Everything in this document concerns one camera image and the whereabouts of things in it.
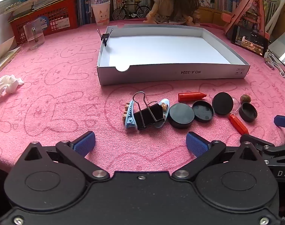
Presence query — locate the thick black round cap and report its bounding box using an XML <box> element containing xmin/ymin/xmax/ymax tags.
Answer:
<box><xmin>169</xmin><ymin>103</ymin><xmax>195</xmax><ymax>130</ymax></box>

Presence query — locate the clear glass dome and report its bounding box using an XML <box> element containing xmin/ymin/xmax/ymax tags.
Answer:
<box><xmin>231</xmin><ymin>96</ymin><xmax>241</xmax><ymax>113</ymax></box>

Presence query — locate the crumpled white tissue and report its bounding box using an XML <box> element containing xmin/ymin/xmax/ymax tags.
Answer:
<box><xmin>0</xmin><ymin>74</ymin><xmax>24</xmax><ymax>101</ymax></box>

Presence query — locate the white cable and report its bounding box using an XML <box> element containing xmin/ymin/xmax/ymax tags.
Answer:
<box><xmin>264</xmin><ymin>50</ymin><xmax>285</xmax><ymax>81</ymax></box>

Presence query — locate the black round disc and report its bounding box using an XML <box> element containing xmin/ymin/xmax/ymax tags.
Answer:
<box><xmin>212</xmin><ymin>92</ymin><xmax>234</xmax><ymax>115</ymax></box>

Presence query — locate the small black cap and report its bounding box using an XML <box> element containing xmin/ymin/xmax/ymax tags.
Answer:
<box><xmin>238</xmin><ymin>102</ymin><xmax>258</xmax><ymax>123</ymax></box>

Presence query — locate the curly brown-haired doll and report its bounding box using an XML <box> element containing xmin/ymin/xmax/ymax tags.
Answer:
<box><xmin>143</xmin><ymin>0</ymin><xmax>201</xmax><ymax>27</ymax></box>

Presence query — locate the small black binder clip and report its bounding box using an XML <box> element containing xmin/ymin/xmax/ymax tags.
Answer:
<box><xmin>97</xmin><ymin>28</ymin><xmax>114</xmax><ymax>47</ymax></box>

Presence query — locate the clear plastic folder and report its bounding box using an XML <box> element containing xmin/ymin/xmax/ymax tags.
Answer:
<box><xmin>268</xmin><ymin>31</ymin><xmax>285</xmax><ymax>68</ymax></box>

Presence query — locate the black round lid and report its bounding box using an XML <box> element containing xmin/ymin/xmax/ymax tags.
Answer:
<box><xmin>192</xmin><ymin>100</ymin><xmax>215</xmax><ymax>123</ymax></box>

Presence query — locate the pink phone stand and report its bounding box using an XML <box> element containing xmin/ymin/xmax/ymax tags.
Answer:
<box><xmin>221</xmin><ymin>0</ymin><xmax>270</xmax><ymax>40</ymax></box>

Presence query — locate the black miniature bicycle model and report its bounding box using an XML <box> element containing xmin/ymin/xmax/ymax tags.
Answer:
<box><xmin>112</xmin><ymin>0</ymin><xmax>151</xmax><ymax>21</ymax></box>

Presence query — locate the pink rabbit-print towel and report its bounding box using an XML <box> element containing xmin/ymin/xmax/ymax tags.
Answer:
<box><xmin>0</xmin><ymin>20</ymin><xmax>285</xmax><ymax>176</ymax></box>

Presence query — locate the blue oval bear hair clip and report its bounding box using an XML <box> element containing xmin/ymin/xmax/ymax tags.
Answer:
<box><xmin>154</xmin><ymin>98</ymin><xmax>170</xmax><ymax>129</ymax></box>

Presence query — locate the brown cardboard box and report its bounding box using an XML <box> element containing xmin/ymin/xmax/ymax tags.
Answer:
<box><xmin>199</xmin><ymin>6</ymin><xmax>227</xmax><ymax>25</ymax></box>

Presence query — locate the cardboard sheet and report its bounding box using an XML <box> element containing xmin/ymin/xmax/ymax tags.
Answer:
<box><xmin>0</xmin><ymin>37</ymin><xmax>22</xmax><ymax>83</ymax></box>

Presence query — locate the blue hair clip with feet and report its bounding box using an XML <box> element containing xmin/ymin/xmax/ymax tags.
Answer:
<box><xmin>122</xmin><ymin>100</ymin><xmax>137</xmax><ymax>129</ymax></box>

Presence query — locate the large red plastic basket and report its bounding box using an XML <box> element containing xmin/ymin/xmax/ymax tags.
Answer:
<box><xmin>8</xmin><ymin>0</ymin><xmax>78</xmax><ymax>44</ymax></box>

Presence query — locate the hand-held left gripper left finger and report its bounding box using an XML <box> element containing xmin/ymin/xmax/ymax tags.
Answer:
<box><xmin>23</xmin><ymin>131</ymin><xmax>110</xmax><ymax>182</ymax></box>

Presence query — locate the white cat-print paper cup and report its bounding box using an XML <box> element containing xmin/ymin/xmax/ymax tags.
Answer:
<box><xmin>91</xmin><ymin>0</ymin><xmax>111</xmax><ymax>25</ymax></box>

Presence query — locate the clear glass mug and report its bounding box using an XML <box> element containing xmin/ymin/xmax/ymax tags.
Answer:
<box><xmin>24</xmin><ymin>19</ymin><xmax>46</xmax><ymax>50</ymax></box>

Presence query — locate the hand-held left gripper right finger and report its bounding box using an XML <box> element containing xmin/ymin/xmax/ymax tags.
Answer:
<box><xmin>172</xmin><ymin>132</ymin><xmax>262</xmax><ymax>182</ymax></box>

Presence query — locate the string of white beads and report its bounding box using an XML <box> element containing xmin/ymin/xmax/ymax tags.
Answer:
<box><xmin>3</xmin><ymin>1</ymin><xmax>24</xmax><ymax>13</ymax></box>

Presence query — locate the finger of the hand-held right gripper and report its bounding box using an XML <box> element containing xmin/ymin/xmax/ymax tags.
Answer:
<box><xmin>240</xmin><ymin>134</ymin><xmax>275</xmax><ymax>153</ymax></box>
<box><xmin>274</xmin><ymin>115</ymin><xmax>285</xmax><ymax>130</ymax></box>

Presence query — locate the red crayon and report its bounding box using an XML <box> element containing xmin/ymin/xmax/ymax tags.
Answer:
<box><xmin>178</xmin><ymin>92</ymin><xmax>207</xmax><ymax>102</ymax></box>
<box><xmin>228</xmin><ymin>114</ymin><xmax>249</xmax><ymax>135</ymax></box>

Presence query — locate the black smartphone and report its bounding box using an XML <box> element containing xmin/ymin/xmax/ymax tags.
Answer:
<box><xmin>231</xmin><ymin>25</ymin><xmax>269</xmax><ymax>58</ymax></box>

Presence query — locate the large black binder clip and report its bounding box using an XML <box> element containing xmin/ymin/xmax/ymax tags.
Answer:
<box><xmin>132</xmin><ymin>91</ymin><xmax>166</xmax><ymax>130</ymax></box>

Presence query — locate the white cardboard box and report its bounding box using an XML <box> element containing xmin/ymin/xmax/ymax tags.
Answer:
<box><xmin>97</xmin><ymin>24</ymin><xmax>251</xmax><ymax>86</ymax></box>

